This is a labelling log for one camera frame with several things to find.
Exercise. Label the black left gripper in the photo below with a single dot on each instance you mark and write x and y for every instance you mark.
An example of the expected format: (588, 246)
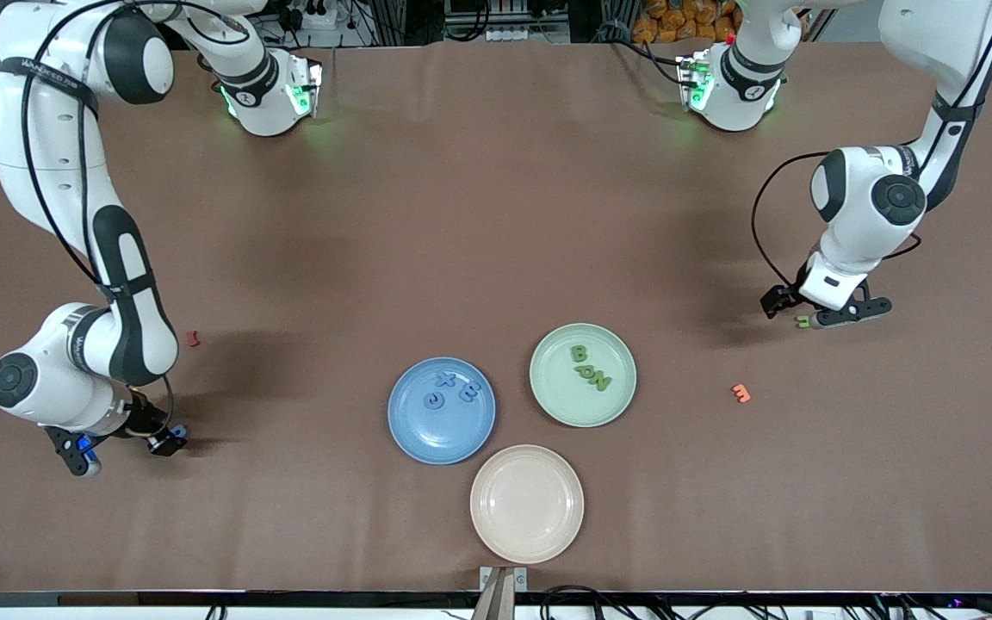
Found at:
(778, 298)

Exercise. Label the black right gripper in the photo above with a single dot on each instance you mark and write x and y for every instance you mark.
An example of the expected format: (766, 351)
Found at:
(149, 425)

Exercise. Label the green foam letter N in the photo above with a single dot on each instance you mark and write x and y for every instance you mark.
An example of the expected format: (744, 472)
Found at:
(602, 381)

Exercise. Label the green foam letter B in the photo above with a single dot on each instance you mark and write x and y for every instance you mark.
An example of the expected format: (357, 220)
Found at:
(579, 354)

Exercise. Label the green foam letter a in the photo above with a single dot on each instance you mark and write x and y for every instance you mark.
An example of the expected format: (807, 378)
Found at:
(584, 372)

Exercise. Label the blue foam letter G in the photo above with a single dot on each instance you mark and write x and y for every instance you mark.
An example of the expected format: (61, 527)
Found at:
(429, 401)

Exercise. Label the blue foam letter X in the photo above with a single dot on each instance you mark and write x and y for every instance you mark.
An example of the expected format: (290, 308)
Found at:
(445, 380)

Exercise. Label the blue foam letter E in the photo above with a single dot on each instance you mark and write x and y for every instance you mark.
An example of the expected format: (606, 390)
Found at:
(471, 393)

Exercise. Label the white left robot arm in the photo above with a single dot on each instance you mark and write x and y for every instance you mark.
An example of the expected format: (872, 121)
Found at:
(849, 250)

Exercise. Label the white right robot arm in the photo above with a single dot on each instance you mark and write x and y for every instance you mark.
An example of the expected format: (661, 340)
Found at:
(65, 387)

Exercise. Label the orange foam letter m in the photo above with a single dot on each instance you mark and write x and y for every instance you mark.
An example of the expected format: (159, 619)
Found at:
(740, 393)

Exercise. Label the green plate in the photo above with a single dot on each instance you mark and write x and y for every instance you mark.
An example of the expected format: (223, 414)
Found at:
(565, 400)

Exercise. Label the blue plate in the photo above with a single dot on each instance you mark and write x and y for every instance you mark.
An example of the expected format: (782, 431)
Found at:
(442, 435)

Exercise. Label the brown table cover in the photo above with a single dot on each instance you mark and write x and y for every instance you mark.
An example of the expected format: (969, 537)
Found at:
(496, 215)

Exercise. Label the orange packaged items pile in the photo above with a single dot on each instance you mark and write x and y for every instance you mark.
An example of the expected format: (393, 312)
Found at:
(677, 21)

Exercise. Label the beige plate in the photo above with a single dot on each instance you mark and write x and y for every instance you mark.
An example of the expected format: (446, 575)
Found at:
(527, 504)

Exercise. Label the white power strip with plugs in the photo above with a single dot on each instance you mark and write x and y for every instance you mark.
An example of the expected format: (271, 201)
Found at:
(319, 15)

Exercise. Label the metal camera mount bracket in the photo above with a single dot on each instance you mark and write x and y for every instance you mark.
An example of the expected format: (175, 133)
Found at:
(489, 575)

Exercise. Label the aluminium extrusion rail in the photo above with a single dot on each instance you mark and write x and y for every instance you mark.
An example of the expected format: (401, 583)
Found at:
(505, 7)

